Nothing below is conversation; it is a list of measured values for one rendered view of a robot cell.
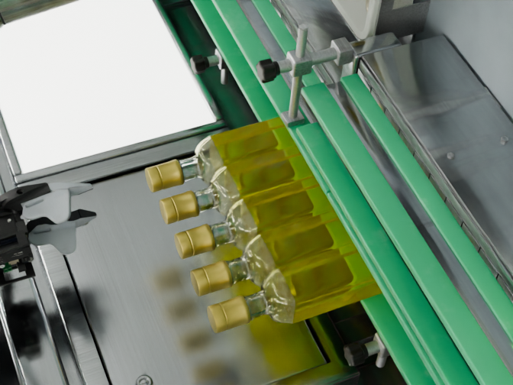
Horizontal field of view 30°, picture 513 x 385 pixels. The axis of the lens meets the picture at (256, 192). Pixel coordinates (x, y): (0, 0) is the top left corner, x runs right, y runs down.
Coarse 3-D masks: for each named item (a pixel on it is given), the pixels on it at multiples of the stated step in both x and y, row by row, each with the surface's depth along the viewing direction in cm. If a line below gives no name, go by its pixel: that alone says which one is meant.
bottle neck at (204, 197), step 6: (198, 192) 125; (204, 192) 125; (210, 192) 125; (198, 198) 125; (204, 198) 125; (210, 198) 125; (198, 204) 125; (204, 204) 125; (210, 204) 125; (204, 210) 126
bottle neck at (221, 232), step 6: (222, 222) 123; (216, 228) 122; (222, 228) 122; (228, 228) 122; (216, 234) 122; (222, 234) 122; (228, 234) 122; (216, 240) 122; (222, 240) 122; (228, 240) 122; (216, 246) 122
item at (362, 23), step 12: (336, 0) 134; (348, 0) 134; (360, 0) 134; (372, 0) 124; (348, 12) 132; (360, 12) 132; (372, 12) 125; (360, 24) 131; (372, 24) 127; (360, 36) 130
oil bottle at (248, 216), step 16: (272, 192) 124; (288, 192) 124; (304, 192) 124; (320, 192) 125; (240, 208) 122; (256, 208) 122; (272, 208) 123; (288, 208) 123; (304, 208) 123; (320, 208) 123; (240, 224) 121; (256, 224) 121; (272, 224) 121; (240, 240) 122
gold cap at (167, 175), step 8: (176, 160) 128; (152, 168) 127; (160, 168) 127; (168, 168) 127; (176, 168) 127; (152, 176) 127; (160, 176) 127; (168, 176) 127; (176, 176) 128; (152, 184) 127; (160, 184) 127; (168, 184) 128; (176, 184) 128
